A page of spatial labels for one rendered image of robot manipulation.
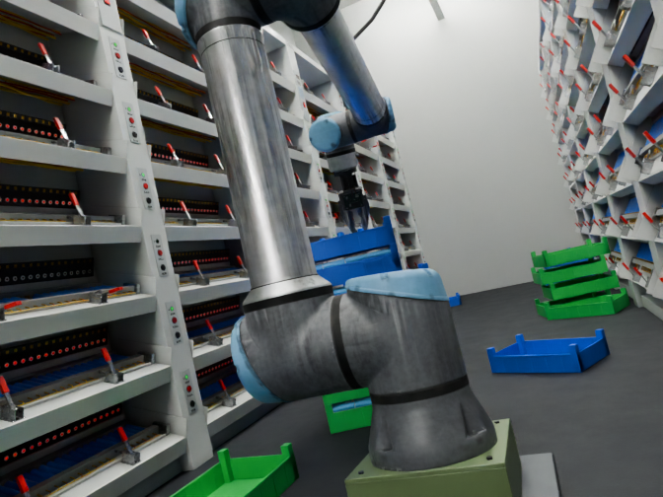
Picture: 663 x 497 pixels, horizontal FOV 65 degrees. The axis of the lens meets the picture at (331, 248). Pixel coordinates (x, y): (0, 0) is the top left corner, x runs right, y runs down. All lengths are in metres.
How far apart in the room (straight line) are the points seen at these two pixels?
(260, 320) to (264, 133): 0.30
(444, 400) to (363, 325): 0.15
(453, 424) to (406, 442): 0.07
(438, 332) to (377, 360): 0.10
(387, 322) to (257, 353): 0.21
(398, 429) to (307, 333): 0.19
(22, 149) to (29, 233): 0.19
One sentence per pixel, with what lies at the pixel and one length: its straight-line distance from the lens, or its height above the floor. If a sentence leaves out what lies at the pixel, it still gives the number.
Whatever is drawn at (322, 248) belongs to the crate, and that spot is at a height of 0.51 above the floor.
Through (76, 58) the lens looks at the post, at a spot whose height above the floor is 1.21.
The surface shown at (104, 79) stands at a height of 1.12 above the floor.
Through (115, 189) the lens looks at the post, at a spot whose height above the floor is 0.81.
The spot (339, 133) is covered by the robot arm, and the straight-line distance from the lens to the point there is 1.41.
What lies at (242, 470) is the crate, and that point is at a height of 0.02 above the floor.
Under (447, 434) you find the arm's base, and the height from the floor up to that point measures 0.19.
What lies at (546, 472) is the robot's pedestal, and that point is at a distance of 0.93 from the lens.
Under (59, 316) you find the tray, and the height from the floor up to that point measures 0.48.
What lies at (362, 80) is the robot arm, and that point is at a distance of 1.21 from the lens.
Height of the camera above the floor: 0.43
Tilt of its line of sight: 3 degrees up
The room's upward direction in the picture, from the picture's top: 13 degrees counter-clockwise
